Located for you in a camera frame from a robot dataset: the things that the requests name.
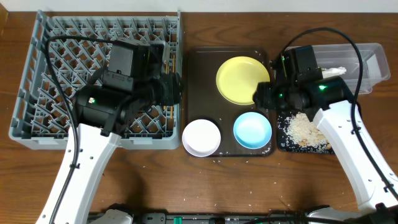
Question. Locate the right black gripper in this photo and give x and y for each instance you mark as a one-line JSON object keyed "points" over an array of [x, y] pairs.
{"points": [[265, 91]]}

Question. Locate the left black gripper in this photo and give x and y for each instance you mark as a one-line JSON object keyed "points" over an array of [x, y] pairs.
{"points": [[173, 88]]}

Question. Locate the yellow round plate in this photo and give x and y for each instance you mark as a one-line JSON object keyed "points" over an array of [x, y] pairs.
{"points": [[238, 77]]}

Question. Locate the light blue bowl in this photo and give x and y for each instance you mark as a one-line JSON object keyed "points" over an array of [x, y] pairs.
{"points": [[252, 130]]}

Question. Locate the rice and food scraps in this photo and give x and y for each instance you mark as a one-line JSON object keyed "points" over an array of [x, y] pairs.
{"points": [[303, 132]]}

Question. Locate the pink white bowl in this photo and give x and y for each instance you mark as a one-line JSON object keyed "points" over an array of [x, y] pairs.
{"points": [[201, 138]]}

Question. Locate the white paper napkin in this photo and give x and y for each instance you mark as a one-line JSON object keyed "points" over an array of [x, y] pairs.
{"points": [[332, 72]]}

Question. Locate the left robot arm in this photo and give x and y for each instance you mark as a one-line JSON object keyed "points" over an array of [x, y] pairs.
{"points": [[134, 80]]}

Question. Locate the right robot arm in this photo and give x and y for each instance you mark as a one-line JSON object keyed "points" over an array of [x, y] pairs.
{"points": [[301, 84]]}

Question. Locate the black rectangular waste tray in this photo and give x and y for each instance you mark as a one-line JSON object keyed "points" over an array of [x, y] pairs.
{"points": [[286, 137]]}

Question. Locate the dark brown serving tray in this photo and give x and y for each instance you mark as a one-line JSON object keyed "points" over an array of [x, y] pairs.
{"points": [[204, 101]]}

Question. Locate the clear plastic bin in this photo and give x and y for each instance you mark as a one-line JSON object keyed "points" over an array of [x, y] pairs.
{"points": [[375, 65]]}

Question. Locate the grey plastic dish rack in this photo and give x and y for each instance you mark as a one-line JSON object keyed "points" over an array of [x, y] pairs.
{"points": [[66, 51]]}

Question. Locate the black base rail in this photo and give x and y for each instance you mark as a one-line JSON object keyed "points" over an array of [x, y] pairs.
{"points": [[151, 216]]}

